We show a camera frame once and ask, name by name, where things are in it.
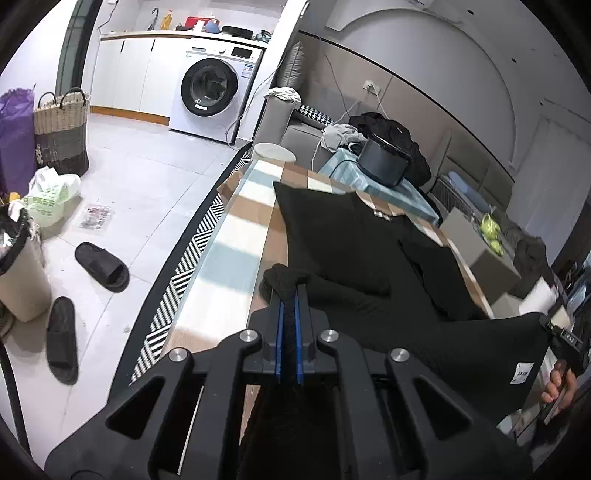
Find dark glass door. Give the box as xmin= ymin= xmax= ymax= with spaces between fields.
xmin=55 ymin=0 xmax=105 ymax=99

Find white cloth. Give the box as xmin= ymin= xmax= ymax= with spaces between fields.
xmin=263 ymin=86 xmax=302 ymax=105

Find grey white clothes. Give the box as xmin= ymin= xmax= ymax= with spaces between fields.
xmin=321 ymin=122 xmax=366 ymax=154

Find black cable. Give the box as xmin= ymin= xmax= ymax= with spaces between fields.
xmin=0 ymin=340 xmax=32 ymax=459

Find light blue striped cloth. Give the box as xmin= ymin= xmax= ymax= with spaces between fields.
xmin=318 ymin=148 xmax=440 ymax=228

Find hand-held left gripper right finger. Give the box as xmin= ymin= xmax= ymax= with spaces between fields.
xmin=295 ymin=284 xmax=533 ymax=480

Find black white zigzag rug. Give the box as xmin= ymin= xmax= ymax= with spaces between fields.
xmin=130 ymin=147 xmax=257 ymax=385

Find black slipper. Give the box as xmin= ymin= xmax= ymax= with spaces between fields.
xmin=45 ymin=296 xmax=79 ymax=385
xmin=74 ymin=242 xmax=130 ymax=294

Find beige trash bin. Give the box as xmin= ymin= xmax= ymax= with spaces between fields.
xmin=0 ymin=202 xmax=52 ymax=324

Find white base cabinet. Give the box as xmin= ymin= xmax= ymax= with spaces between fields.
xmin=90 ymin=30 xmax=273 ymax=125

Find grey sofa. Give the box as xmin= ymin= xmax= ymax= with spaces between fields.
xmin=253 ymin=96 xmax=354 ymax=172

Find pale blue cushion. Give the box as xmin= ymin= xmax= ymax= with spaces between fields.
xmin=448 ymin=171 xmax=491 ymax=211

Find printed leaflet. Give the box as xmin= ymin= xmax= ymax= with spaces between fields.
xmin=78 ymin=202 xmax=114 ymax=232

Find black knit garment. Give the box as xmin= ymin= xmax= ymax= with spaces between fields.
xmin=235 ymin=181 xmax=551 ymax=480

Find brown blue checked tablecloth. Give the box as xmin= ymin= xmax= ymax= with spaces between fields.
xmin=159 ymin=159 xmax=497 ymax=416

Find white paper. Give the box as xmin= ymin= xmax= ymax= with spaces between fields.
xmin=519 ymin=277 xmax=557 ymax=317

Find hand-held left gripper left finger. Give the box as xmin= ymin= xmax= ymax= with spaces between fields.
xmin=44 ymin=295 xmax=284 ymax=480

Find purple bag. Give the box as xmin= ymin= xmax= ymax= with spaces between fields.
xmin=0 ymin=85 xmax=37 ymax=197

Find grey pillow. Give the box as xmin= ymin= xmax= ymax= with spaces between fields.
xmin=276 ymin=41 xmax=306 ymax=91

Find houndstooth pillow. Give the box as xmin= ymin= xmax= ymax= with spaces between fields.
xmin=293 ymin=104 xmax=336 ymax=128

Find white green plastic bag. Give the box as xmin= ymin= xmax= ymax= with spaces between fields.
xmin=22 ymin=166 xmax=82 ymax=228

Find dark grey clothes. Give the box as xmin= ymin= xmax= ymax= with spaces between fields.
xmin=512 ymin=235 xmax=551 ymax=297

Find cardboard box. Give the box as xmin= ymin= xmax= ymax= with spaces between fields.
xmin=438 ymin=206 xmax=522 ymax=297

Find yellow green cloth bundle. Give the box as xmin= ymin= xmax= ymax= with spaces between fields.
xmin=479 ymin=213 xmax=507 ymax=257

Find black clothes pile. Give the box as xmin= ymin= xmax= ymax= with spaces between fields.
xmin=348 ymin=111 xmax=433 ymax=188

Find round white stool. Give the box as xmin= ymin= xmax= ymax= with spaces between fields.
xmin=252 ymin=143 xmax=297 ymax=164

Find person's right hand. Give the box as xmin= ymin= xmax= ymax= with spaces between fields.
xmin=541 ymin=359 xmax=579 ymax=416

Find black storage bin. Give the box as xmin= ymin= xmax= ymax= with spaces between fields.
xmin=357 ymin=134 xmax=413 ymax=188

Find woven laundry basket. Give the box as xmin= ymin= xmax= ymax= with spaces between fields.
xmin=33 ymin=88 xmax=91 ymax=177

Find white washing machine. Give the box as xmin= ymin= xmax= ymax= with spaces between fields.
xmin=168 ymin=36 xmax=265 ymax=145

